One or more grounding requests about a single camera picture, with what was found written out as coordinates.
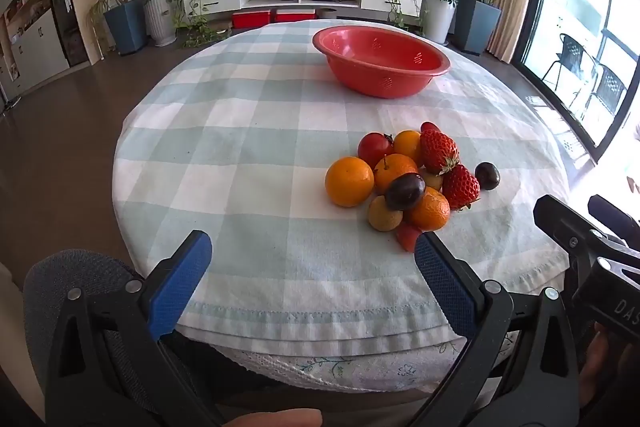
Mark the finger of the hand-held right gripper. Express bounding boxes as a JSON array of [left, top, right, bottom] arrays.
[[588, 194, 640, 240], [533, 195, 640, 280]]

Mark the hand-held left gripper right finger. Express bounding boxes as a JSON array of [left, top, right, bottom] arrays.
[[414, 232, 582, 427]]

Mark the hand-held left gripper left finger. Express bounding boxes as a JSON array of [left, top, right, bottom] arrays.
[[45, 230, 223, 427]]

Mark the scuffed mandarin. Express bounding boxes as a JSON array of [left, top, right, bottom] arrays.
[[404, 187, 451, 231]]

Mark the small dark purple plum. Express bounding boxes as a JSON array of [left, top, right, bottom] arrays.
[[474, 162, 501, 191]]

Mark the large dark purple plum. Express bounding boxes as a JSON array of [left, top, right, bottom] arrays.
[[384, 173, 427, 212]]

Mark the mandarin with stem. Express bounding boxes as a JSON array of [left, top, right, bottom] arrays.
[[373, 153, 420, 195]]

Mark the large red strawberry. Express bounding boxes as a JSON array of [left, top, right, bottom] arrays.
[[419, 129, 460, 175]]

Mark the large smooth orange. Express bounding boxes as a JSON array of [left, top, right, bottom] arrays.
[[325, 156, 375, 208]]

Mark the small orange yellow tomato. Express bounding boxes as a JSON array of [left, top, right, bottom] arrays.
[[392, 130, 423, 165]]

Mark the red tomato with stem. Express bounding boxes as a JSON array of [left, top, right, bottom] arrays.
[[357, 132, 395, 168]]

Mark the red plastic colander bowl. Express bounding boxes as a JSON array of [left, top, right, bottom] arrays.
[[312, 26, 452, 100]]

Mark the person's right hand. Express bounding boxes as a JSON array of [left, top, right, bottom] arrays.
[[577, 324, 626, 410]]

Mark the person's left hand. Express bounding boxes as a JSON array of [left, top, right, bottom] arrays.
[[222, 408, 325, 427]]

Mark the grey mesh office chair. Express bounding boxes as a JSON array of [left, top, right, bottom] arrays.
[[22, 248, 221, 427]]

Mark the black patio chair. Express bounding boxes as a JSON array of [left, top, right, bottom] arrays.
[[582, 64, 628, 120], [542, 33, 598, 92]]

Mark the white floral undercloth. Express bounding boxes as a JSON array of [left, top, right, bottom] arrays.
[[210, 339, 516, 394]]

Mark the checked green white tablecloth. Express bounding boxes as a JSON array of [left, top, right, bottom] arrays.
[[112, 20, 571, 358]]

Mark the bushy plant in white pot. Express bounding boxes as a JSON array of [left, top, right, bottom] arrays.
[[416, 0, 461, 46]]

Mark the plant in ribbed white pot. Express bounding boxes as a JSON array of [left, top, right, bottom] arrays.
[[144, 0, 178, 48]]

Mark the red storage box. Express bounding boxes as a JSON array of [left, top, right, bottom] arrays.
[[273, 8, 317, 24], [231, 9, 272, 29]]

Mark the black sliding door frame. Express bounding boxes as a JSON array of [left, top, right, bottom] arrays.
[[517, 0, 640, 162]]

